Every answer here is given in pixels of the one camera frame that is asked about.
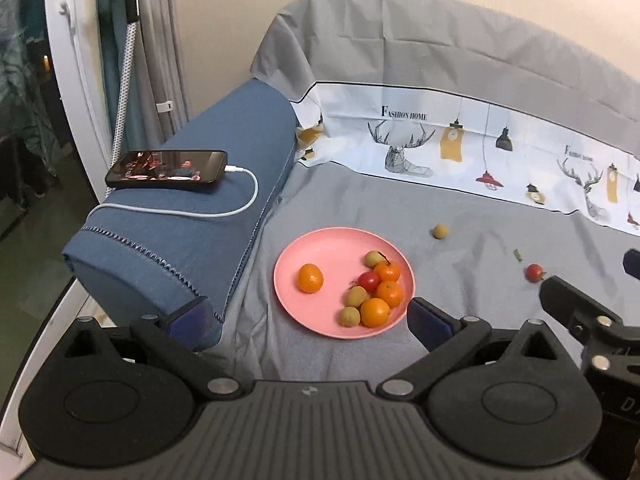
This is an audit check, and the small orange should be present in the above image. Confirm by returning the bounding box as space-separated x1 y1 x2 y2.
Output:
360 297 391 328

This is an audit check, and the grey printed bed sheet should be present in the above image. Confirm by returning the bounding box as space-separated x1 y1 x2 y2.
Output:
200 0 640 381

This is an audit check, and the large orange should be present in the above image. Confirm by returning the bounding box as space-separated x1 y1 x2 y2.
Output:
298 263 324 294

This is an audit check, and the teal curtain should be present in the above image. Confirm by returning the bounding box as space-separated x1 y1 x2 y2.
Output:
95 0 131 161

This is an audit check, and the blue sofa armrest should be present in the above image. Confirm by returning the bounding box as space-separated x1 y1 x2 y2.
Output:
61 80 301 353

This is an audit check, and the pink round plate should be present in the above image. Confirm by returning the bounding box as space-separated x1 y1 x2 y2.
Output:
273 228 416 341

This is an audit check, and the white charging cable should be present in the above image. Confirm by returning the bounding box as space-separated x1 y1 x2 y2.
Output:
92 164 259 221

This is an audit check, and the grey curtain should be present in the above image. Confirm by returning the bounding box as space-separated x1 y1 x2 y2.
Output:
135 0 193 146

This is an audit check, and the tangerine with stem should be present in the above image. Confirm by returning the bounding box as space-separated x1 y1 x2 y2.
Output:
374 252 402 283

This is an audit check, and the black smartphone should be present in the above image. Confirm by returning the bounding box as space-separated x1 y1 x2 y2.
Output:
105 149 229 190

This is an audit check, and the white wall hook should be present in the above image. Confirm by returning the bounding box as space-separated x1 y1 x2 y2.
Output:
57 0 77 36

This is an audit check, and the white door frame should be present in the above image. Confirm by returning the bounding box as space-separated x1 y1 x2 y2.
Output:
42 0 118 201

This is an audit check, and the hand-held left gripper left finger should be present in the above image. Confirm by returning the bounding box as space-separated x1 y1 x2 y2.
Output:
64 296 251 402

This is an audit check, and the leaf-patterned curtain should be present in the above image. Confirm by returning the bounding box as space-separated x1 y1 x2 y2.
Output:
0 0 58 176

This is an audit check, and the black and white braided cord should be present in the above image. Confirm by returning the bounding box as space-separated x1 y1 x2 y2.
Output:
102 0 139 201

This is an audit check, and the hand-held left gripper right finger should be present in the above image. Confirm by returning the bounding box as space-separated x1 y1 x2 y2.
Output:
376 297 557 402

